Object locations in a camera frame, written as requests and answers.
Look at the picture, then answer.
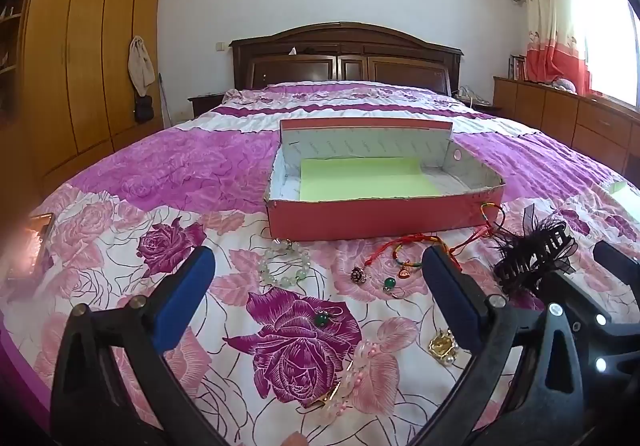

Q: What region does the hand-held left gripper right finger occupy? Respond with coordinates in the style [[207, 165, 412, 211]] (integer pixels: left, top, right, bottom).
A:
[[422, 245, 587, 446]]

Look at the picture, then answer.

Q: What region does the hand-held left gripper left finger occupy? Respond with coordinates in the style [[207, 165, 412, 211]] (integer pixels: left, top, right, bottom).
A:
[[50, 245, 222, 446]]

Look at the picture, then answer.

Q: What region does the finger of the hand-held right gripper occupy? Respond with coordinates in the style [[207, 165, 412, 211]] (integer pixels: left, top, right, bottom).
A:
[[594, 241, 640, 288]]

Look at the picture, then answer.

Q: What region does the colourful braided bracelet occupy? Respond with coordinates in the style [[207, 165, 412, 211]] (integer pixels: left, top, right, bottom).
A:
[[367, 235, 463, 279]]

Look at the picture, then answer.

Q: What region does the green bead earring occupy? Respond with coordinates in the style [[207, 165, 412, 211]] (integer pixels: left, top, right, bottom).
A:
[[382, 276, 407, 299]]

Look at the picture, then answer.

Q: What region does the black feather hair clip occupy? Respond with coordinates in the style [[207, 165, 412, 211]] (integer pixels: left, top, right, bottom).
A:
[[492, 203, 578, 297]]

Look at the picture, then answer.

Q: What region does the red string bracelet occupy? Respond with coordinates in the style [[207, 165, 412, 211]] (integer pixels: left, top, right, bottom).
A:
[[452, 202, 506, 257]]

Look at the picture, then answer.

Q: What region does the pale jade bead bracelet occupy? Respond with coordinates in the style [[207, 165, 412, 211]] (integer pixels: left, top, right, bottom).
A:
[[258, 238, 312, 288]]

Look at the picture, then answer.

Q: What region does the red cardboard box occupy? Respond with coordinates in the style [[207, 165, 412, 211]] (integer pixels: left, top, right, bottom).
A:
[[263, 118, 505, 243]]

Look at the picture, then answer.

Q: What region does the pink glass bead bracelet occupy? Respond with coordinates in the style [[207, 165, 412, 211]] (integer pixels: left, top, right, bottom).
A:
[[305, 338, 381, 419]]

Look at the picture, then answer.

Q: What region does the green stone ring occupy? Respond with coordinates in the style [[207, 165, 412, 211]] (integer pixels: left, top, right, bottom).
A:
[[312, 306, 346, 329]]

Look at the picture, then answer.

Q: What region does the gold pearl brooch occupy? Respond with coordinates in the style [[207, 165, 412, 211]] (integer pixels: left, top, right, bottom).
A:
[[429, 328, 460, 367]]

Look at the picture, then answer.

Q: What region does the light green paper pad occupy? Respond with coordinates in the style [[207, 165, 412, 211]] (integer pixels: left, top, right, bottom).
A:
[[609, 180, 640, 207]]

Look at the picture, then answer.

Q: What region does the pink floral bed blanket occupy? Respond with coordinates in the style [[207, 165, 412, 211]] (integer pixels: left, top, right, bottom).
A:
[[0, 81, 640, 446]]

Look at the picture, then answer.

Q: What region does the low wooden cabinet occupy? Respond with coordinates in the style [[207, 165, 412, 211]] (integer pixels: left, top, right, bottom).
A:
[[492, 76, 640, 177]]

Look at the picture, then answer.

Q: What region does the dark wooden nightstand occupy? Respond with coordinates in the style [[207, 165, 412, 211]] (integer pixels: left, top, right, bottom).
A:
[[465, 98, 503, 117], [187, 92, 226, 118]]

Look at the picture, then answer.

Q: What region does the thin leaning stick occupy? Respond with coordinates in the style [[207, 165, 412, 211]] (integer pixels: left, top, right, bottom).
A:
[[158, 72, 171, 129]]

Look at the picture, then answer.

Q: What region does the row of books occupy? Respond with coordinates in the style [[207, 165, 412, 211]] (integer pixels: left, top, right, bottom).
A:
[[507, 53, 528, 81]]

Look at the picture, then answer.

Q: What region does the beige hanging bag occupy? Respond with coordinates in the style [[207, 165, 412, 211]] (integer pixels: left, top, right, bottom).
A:
[[127, 36, 157, 94]]

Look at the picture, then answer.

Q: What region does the window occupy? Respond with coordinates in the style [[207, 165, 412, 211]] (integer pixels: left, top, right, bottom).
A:
[[570, 0, 640, 112]]

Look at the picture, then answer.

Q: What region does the dark wooden headboard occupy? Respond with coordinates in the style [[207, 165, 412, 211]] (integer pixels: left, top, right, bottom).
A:
[[229, 22, 465, 99]]

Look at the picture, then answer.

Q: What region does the wooden wardrobe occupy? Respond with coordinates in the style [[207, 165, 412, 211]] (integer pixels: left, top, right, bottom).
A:
[[0, 0, 166, 187]]

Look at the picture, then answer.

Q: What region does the cream and red curtain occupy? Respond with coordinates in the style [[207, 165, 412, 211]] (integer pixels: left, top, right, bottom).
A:
[[519, 0, 593, 97]]

